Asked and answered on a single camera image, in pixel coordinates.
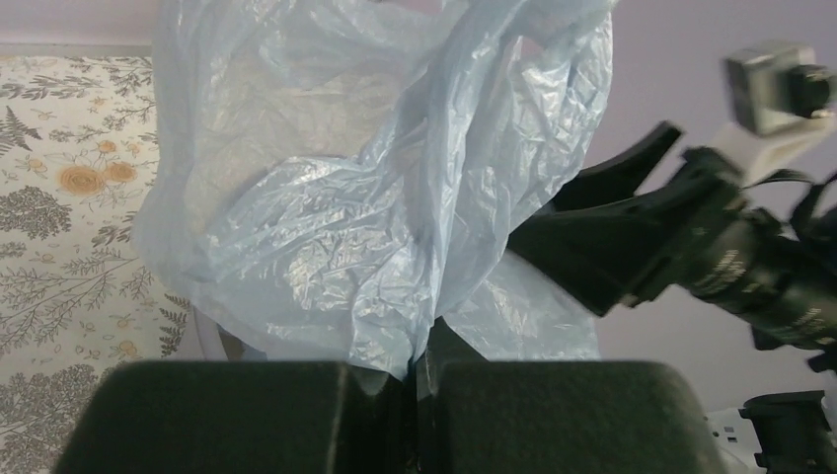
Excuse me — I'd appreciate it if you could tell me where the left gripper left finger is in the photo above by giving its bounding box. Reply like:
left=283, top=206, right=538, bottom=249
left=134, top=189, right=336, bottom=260
left=55, top=361, right=406, bottom=473

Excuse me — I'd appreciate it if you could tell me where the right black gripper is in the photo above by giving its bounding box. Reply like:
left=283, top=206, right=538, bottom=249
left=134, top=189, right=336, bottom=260
left=507, top=120, right=747, bottom=317

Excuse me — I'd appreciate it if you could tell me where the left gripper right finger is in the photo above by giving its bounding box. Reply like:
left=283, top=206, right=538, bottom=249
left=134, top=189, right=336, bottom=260
left=416, top=320, right=725, bottom=474

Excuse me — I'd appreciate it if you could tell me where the light blue plastic trash bag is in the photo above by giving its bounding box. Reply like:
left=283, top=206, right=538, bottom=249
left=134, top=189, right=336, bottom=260
left=131, top=1, right=615, bottom=378

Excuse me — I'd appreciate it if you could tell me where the grey plastic trash bin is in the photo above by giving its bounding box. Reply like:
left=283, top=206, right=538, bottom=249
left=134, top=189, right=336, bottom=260
left=192, top=309, right=245, bottom=361

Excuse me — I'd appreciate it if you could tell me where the floral patterned table mat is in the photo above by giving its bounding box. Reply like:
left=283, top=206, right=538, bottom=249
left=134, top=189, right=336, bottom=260
left=1, top=56, right=191, bottom=473

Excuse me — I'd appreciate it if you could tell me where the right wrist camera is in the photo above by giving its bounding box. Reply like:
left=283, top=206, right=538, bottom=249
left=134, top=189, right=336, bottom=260
left=709, top=39, right=837, bottom=188

